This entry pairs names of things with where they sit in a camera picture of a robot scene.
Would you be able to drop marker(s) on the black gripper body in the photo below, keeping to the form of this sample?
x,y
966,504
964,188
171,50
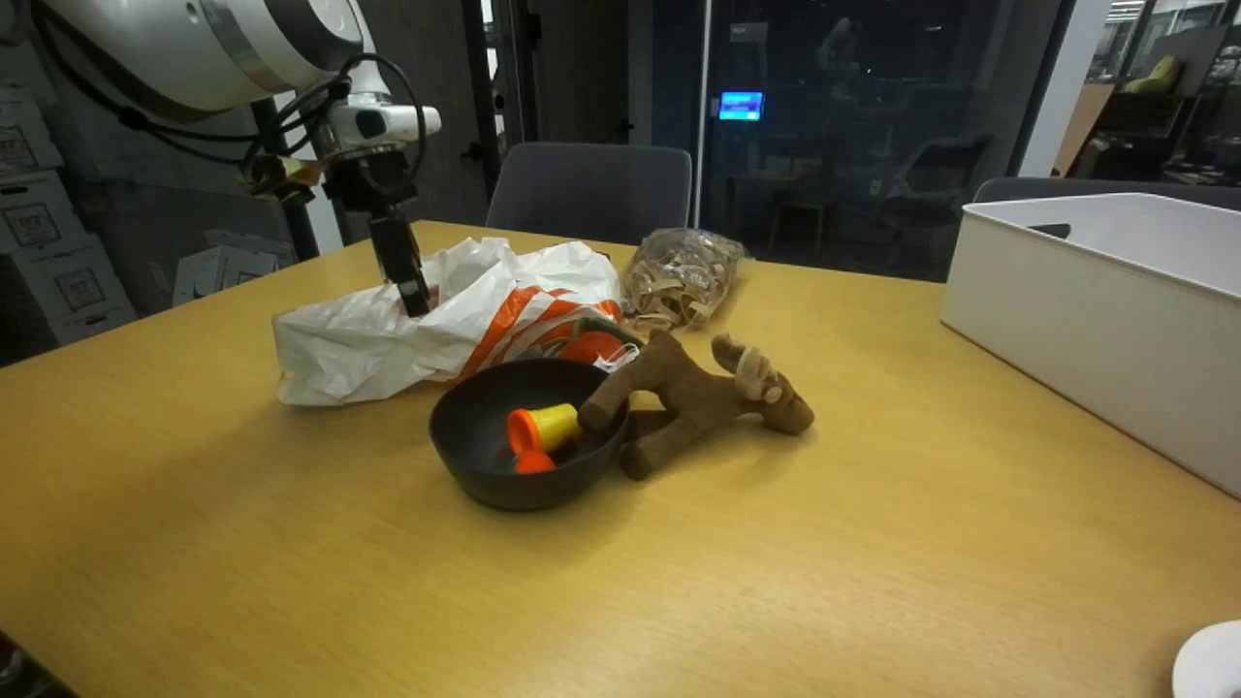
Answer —
x,y
369,188

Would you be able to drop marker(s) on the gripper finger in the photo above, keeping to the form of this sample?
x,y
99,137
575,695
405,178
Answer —
x,y
405,266

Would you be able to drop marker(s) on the black bowl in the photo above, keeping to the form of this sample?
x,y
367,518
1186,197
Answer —
x,y
488,487

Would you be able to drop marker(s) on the white orange plastic bag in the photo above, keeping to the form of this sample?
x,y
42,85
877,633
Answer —
x,y
351,351

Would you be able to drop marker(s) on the grey office chair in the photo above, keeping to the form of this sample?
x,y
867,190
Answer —
x,y
581,188

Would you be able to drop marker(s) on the clear bag of nuts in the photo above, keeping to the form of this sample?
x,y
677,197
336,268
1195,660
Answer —
x,y
680,276

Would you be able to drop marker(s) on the brown plush toy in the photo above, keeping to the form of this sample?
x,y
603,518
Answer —
x,y
682,389

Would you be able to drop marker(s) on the cardboard box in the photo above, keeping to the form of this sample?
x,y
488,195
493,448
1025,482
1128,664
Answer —
x,y
41,213
63,290

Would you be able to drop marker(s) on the blue lit screen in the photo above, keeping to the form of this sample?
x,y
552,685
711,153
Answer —
x,y
743,104

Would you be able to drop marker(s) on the dark grey chair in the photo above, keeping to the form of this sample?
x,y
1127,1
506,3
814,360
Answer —
x,y
1019,188

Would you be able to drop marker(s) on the white pillar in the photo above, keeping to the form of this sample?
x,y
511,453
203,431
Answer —
x,y
1066,90

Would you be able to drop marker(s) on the white rectangular box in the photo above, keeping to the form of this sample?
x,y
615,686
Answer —
x,y
1098,324

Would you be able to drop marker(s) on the white plate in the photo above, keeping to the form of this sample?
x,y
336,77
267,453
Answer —
x,y
1215,664

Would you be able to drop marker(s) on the white door frame post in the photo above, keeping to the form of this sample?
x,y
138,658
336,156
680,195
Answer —
x,y
329,232

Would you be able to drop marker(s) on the white glass frame strip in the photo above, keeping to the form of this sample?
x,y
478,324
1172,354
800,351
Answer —
x,y
704,119

